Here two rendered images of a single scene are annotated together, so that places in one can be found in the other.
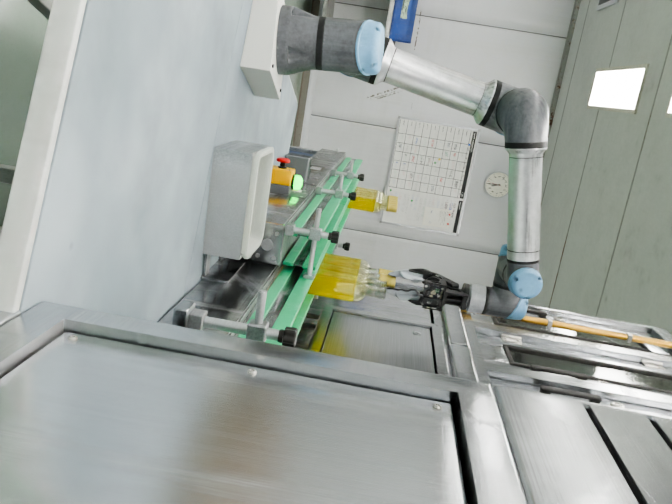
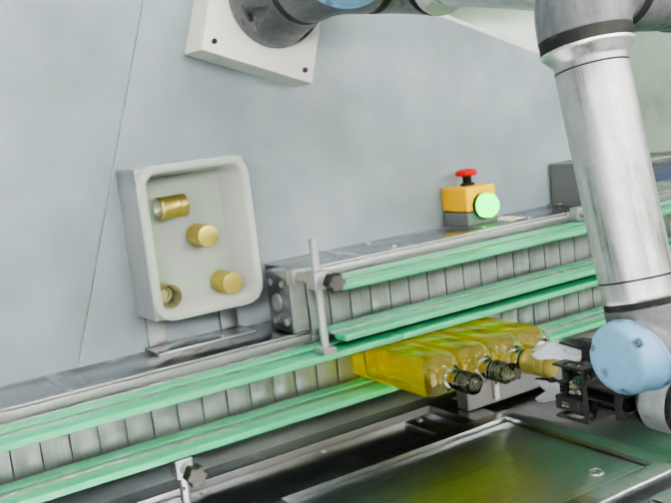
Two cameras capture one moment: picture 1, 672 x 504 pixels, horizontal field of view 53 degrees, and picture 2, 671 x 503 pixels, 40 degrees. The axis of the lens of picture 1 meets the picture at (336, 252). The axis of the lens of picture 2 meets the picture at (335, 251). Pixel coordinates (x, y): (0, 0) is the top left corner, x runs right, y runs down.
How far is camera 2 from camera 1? 130 cm
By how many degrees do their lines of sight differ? 54
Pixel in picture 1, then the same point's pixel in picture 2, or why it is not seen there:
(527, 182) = (576, 124)
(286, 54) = (244, 18)
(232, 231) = (144, 281)
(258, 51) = (197, 27)
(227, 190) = (131, 226)
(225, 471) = not seen: outside the picture
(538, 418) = not seen: outside the picture
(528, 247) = (612, 271)
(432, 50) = not seen: outside the picture
